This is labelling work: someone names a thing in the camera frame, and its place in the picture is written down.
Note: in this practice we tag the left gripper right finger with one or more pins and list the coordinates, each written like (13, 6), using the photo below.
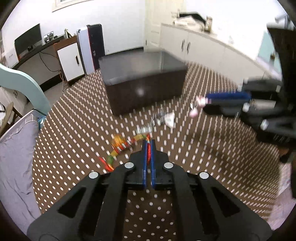
(204, 208)

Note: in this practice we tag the long white cabinet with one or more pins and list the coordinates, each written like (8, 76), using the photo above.
(203, 49)

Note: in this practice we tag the wooden chair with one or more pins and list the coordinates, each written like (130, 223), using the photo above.
(9, 118)

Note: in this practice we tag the brown glass bottle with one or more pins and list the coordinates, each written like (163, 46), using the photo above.
(208, 24)

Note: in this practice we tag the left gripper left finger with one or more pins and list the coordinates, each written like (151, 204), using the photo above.
(94, 209)

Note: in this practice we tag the pile of clothes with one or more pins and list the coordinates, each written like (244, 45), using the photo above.
(189, 18)

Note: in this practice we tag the dark wooden desk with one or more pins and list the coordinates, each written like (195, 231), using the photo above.
(37, 50)

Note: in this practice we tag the orange knot charm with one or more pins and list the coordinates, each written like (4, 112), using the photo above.
(119, 143)

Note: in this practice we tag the teal patterned pillow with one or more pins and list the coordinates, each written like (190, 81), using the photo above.
(41, 121)

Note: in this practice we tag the pale green board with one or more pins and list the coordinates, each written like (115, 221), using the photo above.
(267, 53)

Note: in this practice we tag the black computer monitor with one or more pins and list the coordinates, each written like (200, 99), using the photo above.
(30, 38)

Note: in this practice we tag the grey bedding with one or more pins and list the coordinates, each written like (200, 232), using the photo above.
(17, 150)

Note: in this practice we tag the white jade pendant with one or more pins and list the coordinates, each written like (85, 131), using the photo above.
(170, 119)

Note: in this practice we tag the white black suitcase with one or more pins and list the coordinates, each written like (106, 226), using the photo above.
(91, 43)

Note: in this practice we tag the cream room door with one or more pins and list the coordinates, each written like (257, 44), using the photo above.
(158, 12)

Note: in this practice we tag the brown polka dot tablecloth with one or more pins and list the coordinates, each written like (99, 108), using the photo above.
(76, 140)

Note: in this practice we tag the pink flower charm jewelry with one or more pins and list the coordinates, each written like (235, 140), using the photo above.
(197, 105)

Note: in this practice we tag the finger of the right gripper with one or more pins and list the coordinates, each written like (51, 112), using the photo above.
(226, 110)
(243, 96)

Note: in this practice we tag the window with red decorations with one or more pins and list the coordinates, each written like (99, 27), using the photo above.
(60, 4)

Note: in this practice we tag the small white door cabinet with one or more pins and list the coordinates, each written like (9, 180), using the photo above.
(68, 54)

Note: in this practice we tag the dark metal jewelry box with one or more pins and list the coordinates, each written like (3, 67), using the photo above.
(138, 79)

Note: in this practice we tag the light blue bunk bed frame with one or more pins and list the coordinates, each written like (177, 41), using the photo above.
(25, 84)

